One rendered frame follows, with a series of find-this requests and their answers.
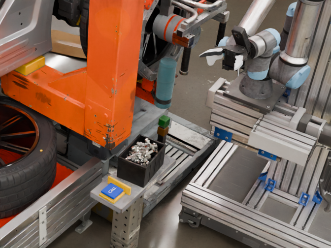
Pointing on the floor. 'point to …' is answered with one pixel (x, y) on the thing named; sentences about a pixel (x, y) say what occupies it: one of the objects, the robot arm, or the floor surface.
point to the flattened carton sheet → (66, 44)
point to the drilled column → (127, 226)
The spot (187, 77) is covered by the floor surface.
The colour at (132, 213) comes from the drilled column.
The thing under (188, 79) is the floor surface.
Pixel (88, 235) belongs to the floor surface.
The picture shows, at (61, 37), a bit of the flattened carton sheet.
